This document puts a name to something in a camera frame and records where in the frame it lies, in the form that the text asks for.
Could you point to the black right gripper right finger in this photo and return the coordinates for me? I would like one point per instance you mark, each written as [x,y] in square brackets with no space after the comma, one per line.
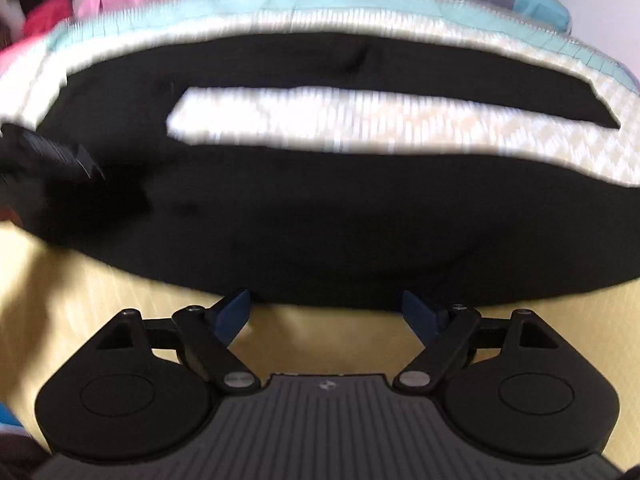
[513,387]

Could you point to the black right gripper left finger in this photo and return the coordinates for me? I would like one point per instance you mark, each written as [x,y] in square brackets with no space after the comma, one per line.
[141,387]

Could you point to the black pants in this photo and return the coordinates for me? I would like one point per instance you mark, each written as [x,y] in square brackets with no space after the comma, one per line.
[321,228]

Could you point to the chevron patterned bed mat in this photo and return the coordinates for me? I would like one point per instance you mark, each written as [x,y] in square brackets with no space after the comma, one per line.
[316,117]

